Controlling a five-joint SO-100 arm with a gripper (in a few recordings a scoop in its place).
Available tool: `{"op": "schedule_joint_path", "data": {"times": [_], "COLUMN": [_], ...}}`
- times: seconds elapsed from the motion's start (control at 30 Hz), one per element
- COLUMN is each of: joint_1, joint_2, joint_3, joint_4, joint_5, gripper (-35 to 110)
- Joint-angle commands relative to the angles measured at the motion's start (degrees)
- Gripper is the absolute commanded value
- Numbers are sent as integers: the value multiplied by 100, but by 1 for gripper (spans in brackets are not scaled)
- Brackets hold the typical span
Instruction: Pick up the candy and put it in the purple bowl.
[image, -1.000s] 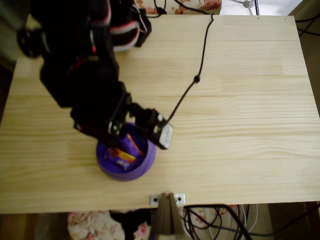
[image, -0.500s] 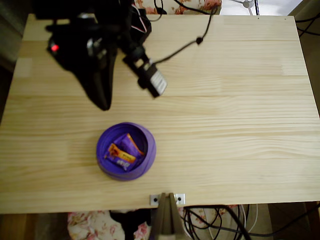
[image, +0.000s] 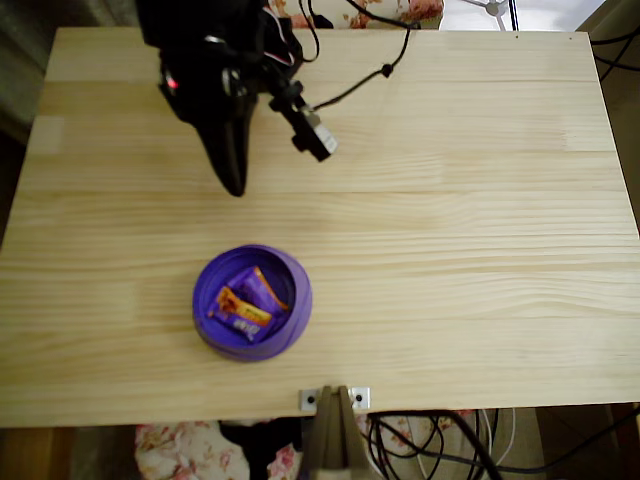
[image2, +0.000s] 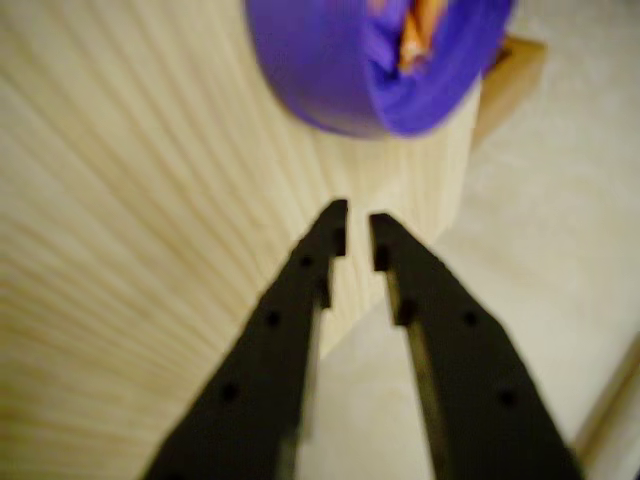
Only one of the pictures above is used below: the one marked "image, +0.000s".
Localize purple orange candy wrapper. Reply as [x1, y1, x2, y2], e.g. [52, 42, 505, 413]
[207, 286, 274, 345]
[232, 266, 290, 326]

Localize purple plastic bowl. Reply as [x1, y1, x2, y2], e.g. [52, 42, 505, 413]
[192, 243, 315, 363]

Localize floral fabric cushion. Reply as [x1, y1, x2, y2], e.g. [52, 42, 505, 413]
[269, 0, 445, 31]
[134, 409, 481, 480]

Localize black cloth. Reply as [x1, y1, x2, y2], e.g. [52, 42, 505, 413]
[218, 418, 304, 480]

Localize white stand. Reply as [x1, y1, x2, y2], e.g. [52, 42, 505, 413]
[462, 0, 511, 30]

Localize black wrist camera with label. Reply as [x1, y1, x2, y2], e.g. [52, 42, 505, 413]
[267, 79, 340, 163]

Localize red white servo wires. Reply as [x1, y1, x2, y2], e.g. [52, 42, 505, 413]
[259, 2, 297, 66]

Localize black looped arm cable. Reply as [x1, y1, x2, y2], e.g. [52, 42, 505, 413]
[294, 0, 320, 64]

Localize black camera cable with knot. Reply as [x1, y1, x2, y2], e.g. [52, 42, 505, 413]
[308, 0, 420, 112]

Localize silver metal bracket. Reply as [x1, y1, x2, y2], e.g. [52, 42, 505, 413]
[298, 386, 372, 412]

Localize brown camera stand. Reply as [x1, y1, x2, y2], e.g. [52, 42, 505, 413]
[302, 384, 374, 480]

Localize thick black cable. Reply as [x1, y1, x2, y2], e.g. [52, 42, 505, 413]
[372, 409, 506, 480]

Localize white cable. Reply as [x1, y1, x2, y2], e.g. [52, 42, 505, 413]
[417, 407, 517, 480]

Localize thin black cable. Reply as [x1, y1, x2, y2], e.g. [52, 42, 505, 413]
[591, 29, 640, 87]
[417, 407, 640, 474]

